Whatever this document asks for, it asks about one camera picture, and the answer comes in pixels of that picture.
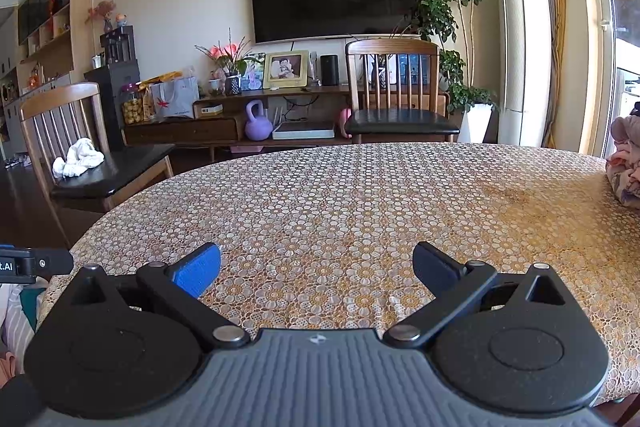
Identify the black coffee machine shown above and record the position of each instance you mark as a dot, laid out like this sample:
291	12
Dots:
117	44

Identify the striped grey cloth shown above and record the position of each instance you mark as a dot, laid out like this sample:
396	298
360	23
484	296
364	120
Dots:
17	327

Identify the vase of dried flowers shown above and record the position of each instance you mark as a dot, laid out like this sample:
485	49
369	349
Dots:
104	14

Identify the blue framed picture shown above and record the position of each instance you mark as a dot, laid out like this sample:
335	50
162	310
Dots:
415	69

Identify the white crumpled cloth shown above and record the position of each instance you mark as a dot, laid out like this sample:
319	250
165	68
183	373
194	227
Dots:
80	159

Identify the purple kettlebell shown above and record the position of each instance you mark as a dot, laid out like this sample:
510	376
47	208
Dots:
258	124

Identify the stack of folded clothes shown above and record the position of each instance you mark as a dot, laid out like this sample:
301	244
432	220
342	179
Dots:
625	167

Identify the white standing air conditioner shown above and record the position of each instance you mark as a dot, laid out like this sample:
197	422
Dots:
522	32

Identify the white planter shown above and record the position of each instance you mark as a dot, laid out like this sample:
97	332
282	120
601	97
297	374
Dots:
475	124

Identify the black cylindrical speaker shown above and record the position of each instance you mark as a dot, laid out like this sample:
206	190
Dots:
329	69

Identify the pink plastic object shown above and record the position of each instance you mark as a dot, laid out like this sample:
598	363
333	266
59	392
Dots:
345	122

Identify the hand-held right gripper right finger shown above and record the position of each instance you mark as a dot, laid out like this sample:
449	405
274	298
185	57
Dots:
432	269

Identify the white flat box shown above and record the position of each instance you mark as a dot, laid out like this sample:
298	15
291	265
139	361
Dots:
302	131

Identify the white gift bag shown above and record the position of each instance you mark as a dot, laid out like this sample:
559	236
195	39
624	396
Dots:
175	99

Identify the pink illustrated picture card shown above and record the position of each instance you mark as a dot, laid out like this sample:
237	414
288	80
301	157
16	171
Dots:
255	72

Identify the yellow photo frame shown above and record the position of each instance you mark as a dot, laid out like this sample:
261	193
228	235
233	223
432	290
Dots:
286	69

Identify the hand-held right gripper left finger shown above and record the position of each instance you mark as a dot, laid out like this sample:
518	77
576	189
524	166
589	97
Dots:
197	271

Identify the yellow cardboard box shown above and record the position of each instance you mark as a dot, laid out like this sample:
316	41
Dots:
210	110

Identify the pink flowers in pot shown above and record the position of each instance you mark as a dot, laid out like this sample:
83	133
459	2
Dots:
222	57

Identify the wooden television console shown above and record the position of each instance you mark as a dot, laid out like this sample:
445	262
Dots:
180	132

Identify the black cabinet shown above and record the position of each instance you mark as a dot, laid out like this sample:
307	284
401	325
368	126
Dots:
112	77

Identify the jar of gold chocolates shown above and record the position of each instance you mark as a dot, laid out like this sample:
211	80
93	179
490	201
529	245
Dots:
132	109

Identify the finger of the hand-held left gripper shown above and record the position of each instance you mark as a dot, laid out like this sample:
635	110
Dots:
47	263

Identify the wooden wall shelf unit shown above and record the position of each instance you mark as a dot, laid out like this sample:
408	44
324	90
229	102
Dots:
80	7

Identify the wooden chair black seat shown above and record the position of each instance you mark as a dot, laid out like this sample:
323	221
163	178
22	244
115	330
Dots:
115	172
400	119

